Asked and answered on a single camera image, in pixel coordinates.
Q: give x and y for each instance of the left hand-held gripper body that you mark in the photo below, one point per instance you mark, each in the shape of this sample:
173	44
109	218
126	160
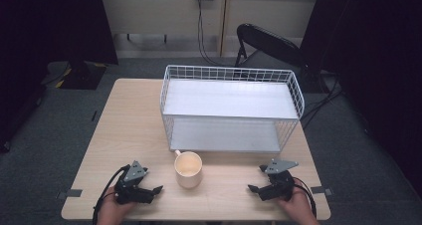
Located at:
131	192

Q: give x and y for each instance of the black curtain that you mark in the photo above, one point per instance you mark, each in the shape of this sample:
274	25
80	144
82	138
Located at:
375	52
49	26

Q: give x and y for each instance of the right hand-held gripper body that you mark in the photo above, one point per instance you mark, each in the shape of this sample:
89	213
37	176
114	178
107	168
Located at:
278	188

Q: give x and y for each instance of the grey tape strip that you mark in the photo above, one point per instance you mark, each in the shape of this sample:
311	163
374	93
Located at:
321	190
71	193

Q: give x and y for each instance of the black stand base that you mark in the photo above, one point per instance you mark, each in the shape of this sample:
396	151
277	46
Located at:
83	77

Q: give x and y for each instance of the person's right hand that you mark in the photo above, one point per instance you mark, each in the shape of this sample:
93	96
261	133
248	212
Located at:
298	208

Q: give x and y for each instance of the person's left hand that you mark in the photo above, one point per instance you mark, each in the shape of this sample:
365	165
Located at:
111	213

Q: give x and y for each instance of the yellow floor tape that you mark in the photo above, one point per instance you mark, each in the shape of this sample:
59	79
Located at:
63	79

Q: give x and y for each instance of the cream ceramic mug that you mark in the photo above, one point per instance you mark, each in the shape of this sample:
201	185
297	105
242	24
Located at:
188	180

